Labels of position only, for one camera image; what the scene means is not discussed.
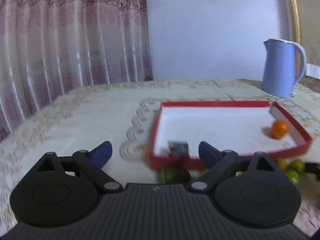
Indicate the blue electric kettle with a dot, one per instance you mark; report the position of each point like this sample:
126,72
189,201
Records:
285,65

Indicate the gold padded headboard frame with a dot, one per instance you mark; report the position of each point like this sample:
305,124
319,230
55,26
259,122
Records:
304,16

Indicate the pink patterned curtain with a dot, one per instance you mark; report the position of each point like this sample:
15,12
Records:
49,47

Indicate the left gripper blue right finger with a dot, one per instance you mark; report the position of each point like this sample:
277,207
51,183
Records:
220,166

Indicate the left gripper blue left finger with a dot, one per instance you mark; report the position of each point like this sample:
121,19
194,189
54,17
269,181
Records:
91,164

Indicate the white wall switch panel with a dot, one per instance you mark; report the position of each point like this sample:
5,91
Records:
313,71

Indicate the red shallow cardboard tray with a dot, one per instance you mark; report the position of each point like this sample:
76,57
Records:
242,126

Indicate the dark eggplant piece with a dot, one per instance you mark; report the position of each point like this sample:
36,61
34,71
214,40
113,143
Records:
178,148

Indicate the green tomato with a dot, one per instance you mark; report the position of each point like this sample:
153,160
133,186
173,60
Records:
297,165
293,176

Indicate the small green lime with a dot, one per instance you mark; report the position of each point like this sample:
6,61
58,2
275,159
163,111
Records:
173,175

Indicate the embroidered cream tablecloth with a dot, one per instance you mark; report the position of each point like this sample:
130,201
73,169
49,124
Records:
123,114

